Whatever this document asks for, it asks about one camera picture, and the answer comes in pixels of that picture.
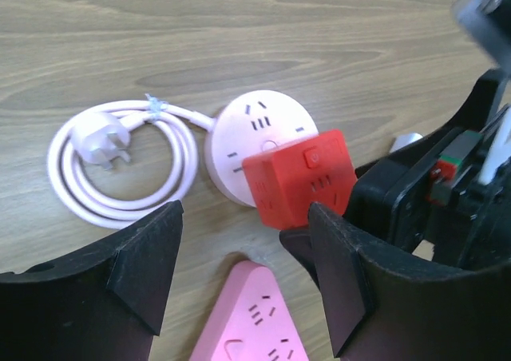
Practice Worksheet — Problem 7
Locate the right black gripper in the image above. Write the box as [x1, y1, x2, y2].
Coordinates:
[345, 69, 510, 271]

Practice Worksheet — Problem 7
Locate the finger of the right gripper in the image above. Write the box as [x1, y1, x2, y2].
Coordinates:
[279, 226, 319, 289]

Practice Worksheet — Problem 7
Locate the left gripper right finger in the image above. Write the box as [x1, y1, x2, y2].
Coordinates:
[309, 204, 510, 360]

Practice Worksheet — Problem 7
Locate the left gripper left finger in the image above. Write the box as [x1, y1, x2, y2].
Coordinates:
[1, 201, 184, 360]

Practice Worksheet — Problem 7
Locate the red cube plug adapter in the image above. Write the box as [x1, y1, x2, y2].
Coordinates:
[242, 129, 357, 230]

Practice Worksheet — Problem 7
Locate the round pink power socket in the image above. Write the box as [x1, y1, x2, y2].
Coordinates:
[204, 89, 319, 207]

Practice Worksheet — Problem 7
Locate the white cube charger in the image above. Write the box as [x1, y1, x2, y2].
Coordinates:
[389, 133, 422, 153]

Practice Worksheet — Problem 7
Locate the pink triangular power strip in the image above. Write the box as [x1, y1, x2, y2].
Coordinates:
[190, 260, 308, 361]

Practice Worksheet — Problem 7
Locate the pink coiled cord with plug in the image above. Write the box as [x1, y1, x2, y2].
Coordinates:
[46, 93, 219, 230]

